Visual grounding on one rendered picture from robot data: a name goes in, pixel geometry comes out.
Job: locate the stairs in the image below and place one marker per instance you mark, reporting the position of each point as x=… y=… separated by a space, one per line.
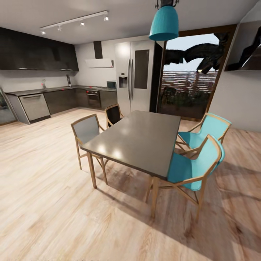
x=245 y=53

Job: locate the cabinet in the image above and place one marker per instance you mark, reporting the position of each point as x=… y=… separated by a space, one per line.
x=20 y=51
x=60 y=56

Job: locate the microwave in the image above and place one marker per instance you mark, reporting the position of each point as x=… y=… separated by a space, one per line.
x=111 y=84

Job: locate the oven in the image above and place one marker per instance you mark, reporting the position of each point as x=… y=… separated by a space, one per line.
x=93 y=97

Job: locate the room light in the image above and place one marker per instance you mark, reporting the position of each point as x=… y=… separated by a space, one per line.
x=165 y=24

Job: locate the poster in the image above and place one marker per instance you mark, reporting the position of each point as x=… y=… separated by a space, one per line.
x=68 y=80

